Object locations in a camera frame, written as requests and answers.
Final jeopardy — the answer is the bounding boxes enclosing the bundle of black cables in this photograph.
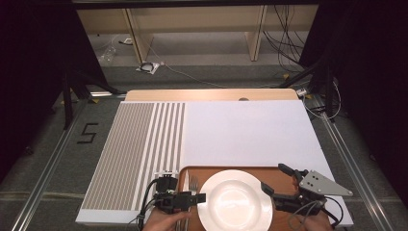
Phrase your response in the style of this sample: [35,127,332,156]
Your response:
[263,4,309,70]

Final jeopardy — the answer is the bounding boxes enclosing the grey right gripper cable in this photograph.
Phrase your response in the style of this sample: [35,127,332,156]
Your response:
[288,199,321,229]

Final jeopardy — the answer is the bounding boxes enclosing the striped placemat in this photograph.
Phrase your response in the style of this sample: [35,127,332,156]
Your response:
[81,101,187,212]

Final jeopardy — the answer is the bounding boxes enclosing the metal floor rail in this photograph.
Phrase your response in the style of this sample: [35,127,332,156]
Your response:
[312,95,395,231]
[11,105,85,231]

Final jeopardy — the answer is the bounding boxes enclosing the wooden tray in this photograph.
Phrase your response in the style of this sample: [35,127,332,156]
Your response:
[177,166,304,231]

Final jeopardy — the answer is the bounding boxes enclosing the person's right hand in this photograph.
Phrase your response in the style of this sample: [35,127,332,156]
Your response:
[301,211,336,231]

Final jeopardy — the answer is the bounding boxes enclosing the white plate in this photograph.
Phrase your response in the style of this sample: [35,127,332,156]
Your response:
[196,168,273,231]

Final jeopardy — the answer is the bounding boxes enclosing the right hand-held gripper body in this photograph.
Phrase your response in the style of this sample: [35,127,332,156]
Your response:
[272,170,354,215]

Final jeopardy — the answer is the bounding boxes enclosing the person's left hand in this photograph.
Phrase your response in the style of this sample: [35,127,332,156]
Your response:
[142,210,191,231]

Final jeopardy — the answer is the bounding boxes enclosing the black metal stand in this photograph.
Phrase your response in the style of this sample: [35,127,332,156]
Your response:
[62,70,128,129]
[278,61,336,118]

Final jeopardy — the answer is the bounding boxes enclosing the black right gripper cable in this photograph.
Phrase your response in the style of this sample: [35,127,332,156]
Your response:
[321,195,344,229]

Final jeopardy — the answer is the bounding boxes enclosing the light wooden shelf unit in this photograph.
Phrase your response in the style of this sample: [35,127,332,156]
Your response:
[76,4,320,64]

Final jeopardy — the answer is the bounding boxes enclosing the white board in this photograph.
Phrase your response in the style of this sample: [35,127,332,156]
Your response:
[75,99,354,227]

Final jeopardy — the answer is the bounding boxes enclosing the white packet with black cable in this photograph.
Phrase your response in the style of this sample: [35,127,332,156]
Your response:
[136,61,161,75]

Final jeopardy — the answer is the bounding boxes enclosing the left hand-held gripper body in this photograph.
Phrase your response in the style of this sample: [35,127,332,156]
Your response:
[153,171,193,215]

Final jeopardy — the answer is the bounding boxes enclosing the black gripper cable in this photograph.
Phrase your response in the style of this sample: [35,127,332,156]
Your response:
[138,177,162,231]
[321,195,344,229]

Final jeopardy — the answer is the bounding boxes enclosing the black curtain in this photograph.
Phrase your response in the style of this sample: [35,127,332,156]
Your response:
[0,0,107,181]
[299,0,408,206]

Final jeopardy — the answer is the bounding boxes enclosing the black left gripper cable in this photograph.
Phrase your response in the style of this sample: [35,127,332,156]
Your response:
[138,177,162,231]

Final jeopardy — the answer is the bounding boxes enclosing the clear plastic bag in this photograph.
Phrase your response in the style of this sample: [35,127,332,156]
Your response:
[97,44,118,66]

